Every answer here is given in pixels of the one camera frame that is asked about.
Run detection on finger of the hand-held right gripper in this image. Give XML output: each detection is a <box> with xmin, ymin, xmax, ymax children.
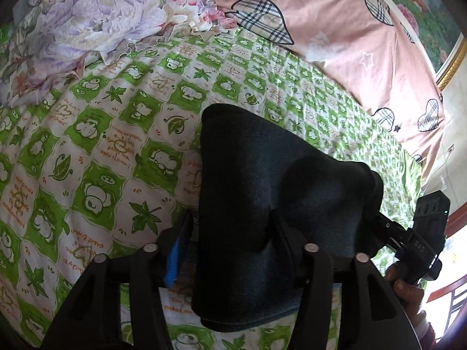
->
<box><xmin>372</xmin><ymin>211</ymin><xmax>408</xmax><ymax>253</ymax></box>

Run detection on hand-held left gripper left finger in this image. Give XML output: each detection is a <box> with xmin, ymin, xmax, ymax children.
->
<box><xmin>42</xmin><ymin>211</ymin><xmax>200</xmax><ymax>350</ymax></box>

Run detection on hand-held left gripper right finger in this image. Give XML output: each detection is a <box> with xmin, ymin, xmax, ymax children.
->
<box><xmin>276</xmin><ymin>222</ymin><xmax>417</xmax><ymax>350</ymax></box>

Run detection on dark blue pants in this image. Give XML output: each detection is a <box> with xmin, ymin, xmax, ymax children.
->
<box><xmin>191</xmin><ymin>104</ymin><xmax>384</xmax><ymax>333</ymax></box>

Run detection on person's right hand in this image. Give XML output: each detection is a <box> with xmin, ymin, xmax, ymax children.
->
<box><xmin>384</xmin><ymin>262</ymin><xmax>435</xmax><ymax>340</ymax></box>

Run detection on red window railing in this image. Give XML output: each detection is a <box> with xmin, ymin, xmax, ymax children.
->
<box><xmin>427</xmin><ymin>208</ymin><xmax>467</xmax><ymax>336</ymax></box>

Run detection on green checked cartoon bed sheet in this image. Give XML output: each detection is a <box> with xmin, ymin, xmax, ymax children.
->
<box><xmin>0</xmin><ymin>22</ymin><xmax>424</xmax><ymax>350</ymax></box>

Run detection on pink quilt with plaid hearts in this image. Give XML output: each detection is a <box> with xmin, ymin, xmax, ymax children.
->
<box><xmin>195</xmin><ymin>0</ymin><xmax>447</xmax><ymax>165</ymax></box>

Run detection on pale floral quilt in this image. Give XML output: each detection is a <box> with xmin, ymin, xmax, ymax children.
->
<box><xmin>0</xmin><ymin>0</ymin><xmax>238</xmax><ymax>106</ymax></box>

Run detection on gold framed wall picture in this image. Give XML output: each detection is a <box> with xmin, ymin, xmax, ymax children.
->
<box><xmin>356</xmin><ymin>0</ymin><xmax>467</xmax><ymax>92</ymax></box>

